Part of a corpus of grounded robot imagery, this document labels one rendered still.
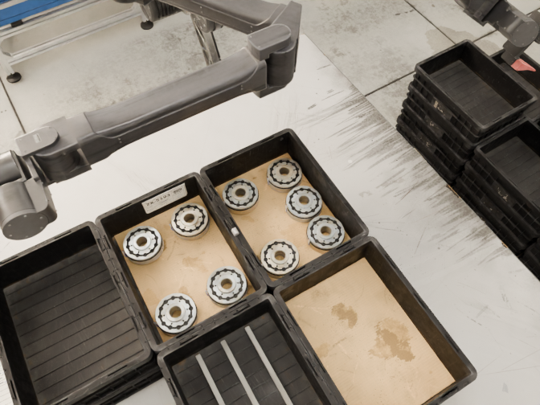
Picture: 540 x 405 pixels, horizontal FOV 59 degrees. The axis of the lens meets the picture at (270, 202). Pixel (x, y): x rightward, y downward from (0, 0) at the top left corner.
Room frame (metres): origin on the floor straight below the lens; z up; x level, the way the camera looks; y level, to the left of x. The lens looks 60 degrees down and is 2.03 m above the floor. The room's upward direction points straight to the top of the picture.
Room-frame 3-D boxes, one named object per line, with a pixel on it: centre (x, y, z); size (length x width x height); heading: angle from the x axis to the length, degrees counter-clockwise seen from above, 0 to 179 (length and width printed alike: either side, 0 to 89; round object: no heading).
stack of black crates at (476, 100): (1.38, -0.83, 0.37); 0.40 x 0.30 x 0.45; 31
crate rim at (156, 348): (0.49, 0.23, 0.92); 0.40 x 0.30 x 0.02; 30
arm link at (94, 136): (0.51, 0.15, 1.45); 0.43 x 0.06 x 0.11; 121
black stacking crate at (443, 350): (0.29, -0.23, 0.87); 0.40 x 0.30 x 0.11; 30
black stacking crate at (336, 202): (0.64, -0.03, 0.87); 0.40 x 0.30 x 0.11; 30
